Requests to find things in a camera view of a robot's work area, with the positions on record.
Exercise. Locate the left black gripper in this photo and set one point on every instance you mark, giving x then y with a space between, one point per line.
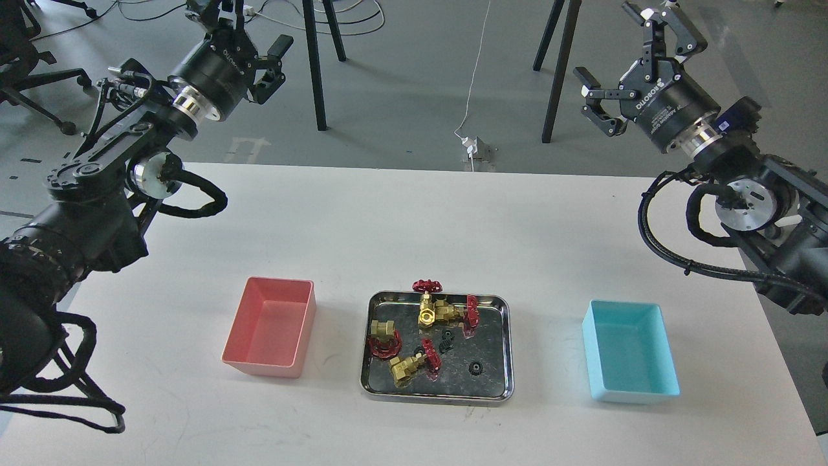
224 65

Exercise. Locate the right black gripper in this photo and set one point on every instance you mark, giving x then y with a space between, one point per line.
669 103

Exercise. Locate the brass valve red handle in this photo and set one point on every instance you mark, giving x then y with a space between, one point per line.
427 315
404 369
384 339
468 313

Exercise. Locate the black gear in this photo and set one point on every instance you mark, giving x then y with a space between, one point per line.
475 368
446 343

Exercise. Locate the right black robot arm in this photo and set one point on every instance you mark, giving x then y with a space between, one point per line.
759 203

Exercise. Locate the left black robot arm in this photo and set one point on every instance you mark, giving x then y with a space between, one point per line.
105 197

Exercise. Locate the blue plastic box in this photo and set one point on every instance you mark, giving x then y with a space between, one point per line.
628 353

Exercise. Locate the pink plastic box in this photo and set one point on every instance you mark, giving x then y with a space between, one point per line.
272 328

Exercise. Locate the black stand right legs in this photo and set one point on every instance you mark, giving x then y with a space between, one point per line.
568 18

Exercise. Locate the white power adapter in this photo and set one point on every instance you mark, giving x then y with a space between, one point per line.
471 147

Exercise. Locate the black office chair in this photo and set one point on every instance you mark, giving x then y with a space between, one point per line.
20 57

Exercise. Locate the stainless steel tray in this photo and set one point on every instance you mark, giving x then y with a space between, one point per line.
489 343

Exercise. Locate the brass valve upright red handle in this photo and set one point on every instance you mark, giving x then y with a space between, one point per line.
427 315

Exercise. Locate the brass valve bottom red handle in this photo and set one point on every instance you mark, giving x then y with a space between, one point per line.
404 369

